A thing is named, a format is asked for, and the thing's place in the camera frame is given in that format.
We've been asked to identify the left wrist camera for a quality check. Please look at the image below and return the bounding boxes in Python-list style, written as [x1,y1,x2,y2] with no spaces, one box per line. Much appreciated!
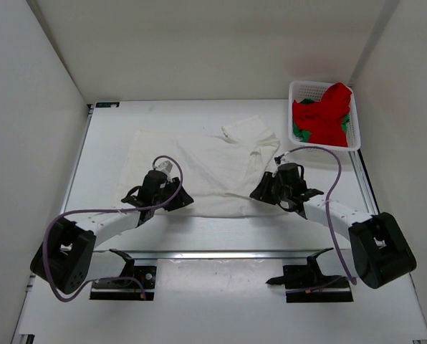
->
[153,160,173,181]

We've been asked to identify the dark label sticker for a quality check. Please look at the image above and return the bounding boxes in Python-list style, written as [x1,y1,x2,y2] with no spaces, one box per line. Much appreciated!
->
[95,102,120,108]

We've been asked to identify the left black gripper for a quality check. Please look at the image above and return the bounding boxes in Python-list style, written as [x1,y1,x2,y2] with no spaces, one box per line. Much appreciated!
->
[153,176,194,211]

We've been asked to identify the white plastic basket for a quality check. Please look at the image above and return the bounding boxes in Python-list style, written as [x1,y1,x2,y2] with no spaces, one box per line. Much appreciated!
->
[288,81,361,151]

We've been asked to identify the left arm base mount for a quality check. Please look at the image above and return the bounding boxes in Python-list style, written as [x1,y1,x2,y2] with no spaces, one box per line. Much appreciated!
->
[87,249,157,301]

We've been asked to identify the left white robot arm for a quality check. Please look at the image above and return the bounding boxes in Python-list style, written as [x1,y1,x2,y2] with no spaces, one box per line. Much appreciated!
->
[30,168,194,302]

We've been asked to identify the purple cable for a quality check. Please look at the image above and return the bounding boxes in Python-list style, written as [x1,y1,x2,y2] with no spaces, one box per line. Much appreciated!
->
[276,145,358,295]
[43,155,184,302]

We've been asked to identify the white t shirt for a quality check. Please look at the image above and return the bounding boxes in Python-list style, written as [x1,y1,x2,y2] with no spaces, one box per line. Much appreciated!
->
[114,116,283,218]

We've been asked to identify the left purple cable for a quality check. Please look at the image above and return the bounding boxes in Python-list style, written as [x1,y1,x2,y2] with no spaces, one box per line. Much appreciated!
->
[43,155,184,302]

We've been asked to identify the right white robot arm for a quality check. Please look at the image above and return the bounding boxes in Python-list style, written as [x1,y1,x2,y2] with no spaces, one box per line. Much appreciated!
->
[250,163,417,289]

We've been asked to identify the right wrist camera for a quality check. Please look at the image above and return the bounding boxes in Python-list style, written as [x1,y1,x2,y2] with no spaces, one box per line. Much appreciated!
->
[274,153,286,165]

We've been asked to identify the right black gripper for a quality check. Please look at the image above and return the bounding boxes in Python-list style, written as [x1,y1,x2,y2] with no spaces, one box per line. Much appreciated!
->
[252,172,292,206]

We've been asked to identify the green t shirt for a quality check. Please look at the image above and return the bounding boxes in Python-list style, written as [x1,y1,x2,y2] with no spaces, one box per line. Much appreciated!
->
[292,98,351,143]

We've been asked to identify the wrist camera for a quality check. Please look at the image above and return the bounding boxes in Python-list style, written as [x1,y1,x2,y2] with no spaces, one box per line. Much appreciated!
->
[153,160,173,181]
[274,153,286,165]

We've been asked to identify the red t shirt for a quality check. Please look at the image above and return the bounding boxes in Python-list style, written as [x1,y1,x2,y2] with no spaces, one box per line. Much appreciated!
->
[292,82,354,148]

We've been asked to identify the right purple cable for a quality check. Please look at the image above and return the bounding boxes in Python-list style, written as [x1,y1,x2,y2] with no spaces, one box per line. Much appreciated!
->
[276,145,358,295]

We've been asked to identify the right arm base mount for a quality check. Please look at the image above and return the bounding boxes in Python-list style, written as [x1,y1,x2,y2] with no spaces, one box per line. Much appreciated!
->
[266,248,353,303]

